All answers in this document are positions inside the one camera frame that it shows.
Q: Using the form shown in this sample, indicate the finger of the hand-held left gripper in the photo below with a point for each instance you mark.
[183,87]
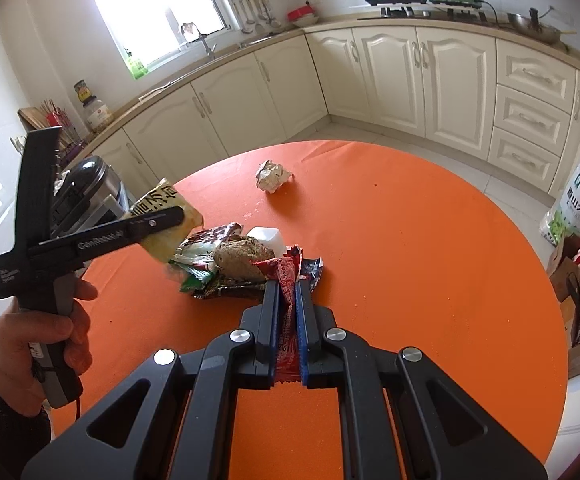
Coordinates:
[159,221]

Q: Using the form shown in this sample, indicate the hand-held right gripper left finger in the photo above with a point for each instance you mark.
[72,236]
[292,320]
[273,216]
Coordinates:
[270,320]

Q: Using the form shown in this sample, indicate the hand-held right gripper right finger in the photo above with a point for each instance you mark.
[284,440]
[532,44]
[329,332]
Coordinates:
[302,340]

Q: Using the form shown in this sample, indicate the pale green snack packet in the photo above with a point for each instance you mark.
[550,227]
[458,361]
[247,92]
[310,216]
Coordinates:
[162,194]

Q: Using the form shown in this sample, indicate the pile of wrappers and trash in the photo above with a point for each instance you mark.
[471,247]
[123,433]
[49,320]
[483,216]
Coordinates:
[229,291]

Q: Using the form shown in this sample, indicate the person's left hand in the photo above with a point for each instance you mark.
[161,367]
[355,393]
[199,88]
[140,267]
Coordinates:
[14,355]

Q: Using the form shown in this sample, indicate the brown bread piece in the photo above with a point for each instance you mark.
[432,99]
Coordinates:
[237,260]

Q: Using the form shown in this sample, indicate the white plastic container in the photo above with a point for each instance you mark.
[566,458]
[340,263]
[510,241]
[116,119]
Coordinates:
[265,237]

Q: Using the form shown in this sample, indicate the black electric pressure cooker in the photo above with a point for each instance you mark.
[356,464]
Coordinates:
[82,180]

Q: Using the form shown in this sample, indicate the crumpled white paper ball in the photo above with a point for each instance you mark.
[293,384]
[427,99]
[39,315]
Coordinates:
[272,176]

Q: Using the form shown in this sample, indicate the large glass jar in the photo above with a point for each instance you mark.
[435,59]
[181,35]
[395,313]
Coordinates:
[98,116]

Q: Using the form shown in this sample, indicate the bundle of chopsticks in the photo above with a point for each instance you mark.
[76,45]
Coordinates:
[67,125]

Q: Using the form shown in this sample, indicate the round orange table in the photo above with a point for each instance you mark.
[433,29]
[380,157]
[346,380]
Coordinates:
[420,260]

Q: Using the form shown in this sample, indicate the wooden cutting board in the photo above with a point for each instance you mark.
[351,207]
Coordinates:
[32,117]

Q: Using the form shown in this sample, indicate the small yellow label jar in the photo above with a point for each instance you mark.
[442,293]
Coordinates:
[83,92]

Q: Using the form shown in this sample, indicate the green dish soap bottle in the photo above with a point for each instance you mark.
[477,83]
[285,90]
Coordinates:
[137,66]

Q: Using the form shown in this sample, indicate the steel faucet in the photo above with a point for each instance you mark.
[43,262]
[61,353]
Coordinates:
[204,42]

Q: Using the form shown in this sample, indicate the kitchen window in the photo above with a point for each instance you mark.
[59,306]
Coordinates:
[159,5]

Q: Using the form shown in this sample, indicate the hanging utensil rack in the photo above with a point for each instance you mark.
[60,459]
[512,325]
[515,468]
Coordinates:
[255,7]

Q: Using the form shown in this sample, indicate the red lidded bowl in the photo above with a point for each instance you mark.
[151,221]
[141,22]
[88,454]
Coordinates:
[302,15]

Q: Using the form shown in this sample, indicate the cream kitchen cabinet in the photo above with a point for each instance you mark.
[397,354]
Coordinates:
[380,80]

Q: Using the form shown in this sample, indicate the brown paper bag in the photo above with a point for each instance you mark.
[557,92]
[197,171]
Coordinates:
[562,260]

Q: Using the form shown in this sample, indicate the cream cabinet drawer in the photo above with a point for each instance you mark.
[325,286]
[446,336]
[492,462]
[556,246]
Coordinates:
[522,155]
[535,70]
[530,115]

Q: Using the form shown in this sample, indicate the white rice bag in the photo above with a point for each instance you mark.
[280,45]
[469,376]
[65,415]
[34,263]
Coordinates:
[575,195]

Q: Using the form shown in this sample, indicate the black gas stove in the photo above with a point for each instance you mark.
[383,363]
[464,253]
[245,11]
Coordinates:
[420,12]

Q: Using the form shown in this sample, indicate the steel wok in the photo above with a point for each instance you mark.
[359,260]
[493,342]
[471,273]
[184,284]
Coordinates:
[535,27]

